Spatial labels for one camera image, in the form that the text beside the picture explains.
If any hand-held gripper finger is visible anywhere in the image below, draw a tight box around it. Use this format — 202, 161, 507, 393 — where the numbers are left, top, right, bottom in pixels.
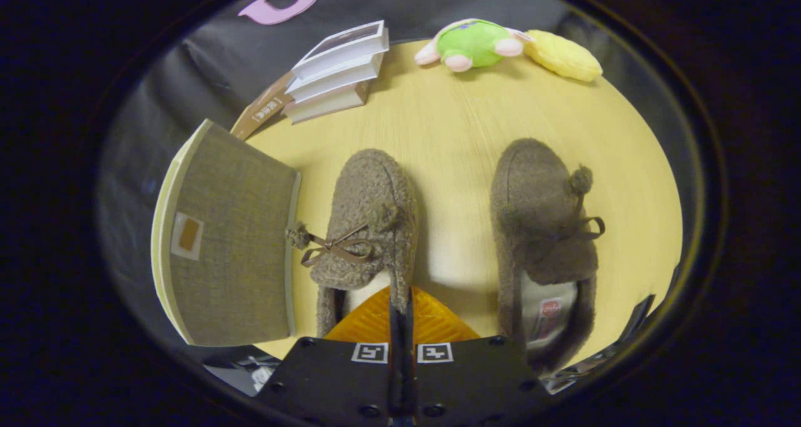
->
402, 286, 554, 427
253, 286, 402, 427

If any brown fuzzy slipper shoe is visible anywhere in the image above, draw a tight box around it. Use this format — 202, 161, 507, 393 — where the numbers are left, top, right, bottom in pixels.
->
286, 149, 419, 339
489, 138, 606, 373

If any grey fabric storage box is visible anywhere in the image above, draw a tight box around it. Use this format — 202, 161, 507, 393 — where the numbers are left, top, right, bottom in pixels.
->
150, 119, 302, 346

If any beige book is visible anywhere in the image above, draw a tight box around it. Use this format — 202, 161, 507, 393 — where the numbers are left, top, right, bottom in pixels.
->
283, 80, 370, 125

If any brown book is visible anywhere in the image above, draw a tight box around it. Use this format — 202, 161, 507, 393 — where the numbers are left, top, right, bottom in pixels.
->
230, 70, 296, 141

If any plain white book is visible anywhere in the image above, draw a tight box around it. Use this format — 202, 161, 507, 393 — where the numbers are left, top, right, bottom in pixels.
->
285, 54, 384, 102

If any white book with portrait cover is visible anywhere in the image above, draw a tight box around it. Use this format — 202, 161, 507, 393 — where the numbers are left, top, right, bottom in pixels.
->
291, 20, 390, 80

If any green and pink plush toy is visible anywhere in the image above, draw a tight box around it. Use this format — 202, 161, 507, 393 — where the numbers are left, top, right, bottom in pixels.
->
414, 18, 533, 73

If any yellow plush toy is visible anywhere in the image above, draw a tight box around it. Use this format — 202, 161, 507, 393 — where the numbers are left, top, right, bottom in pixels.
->
524, 29, 603, 82

